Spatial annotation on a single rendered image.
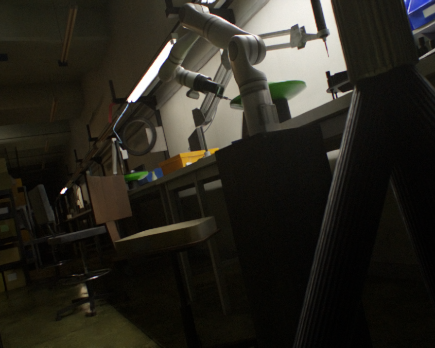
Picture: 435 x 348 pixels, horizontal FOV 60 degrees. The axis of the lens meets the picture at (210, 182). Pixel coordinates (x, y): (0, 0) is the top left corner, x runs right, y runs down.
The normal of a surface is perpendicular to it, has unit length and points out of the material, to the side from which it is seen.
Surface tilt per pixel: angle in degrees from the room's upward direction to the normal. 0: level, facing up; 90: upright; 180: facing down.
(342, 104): 90
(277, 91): 157
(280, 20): 90
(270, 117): 90
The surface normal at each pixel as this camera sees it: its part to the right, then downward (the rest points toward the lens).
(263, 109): 0.50, -0.15
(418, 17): -0.82, 0.34
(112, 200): 0.92, -0.22
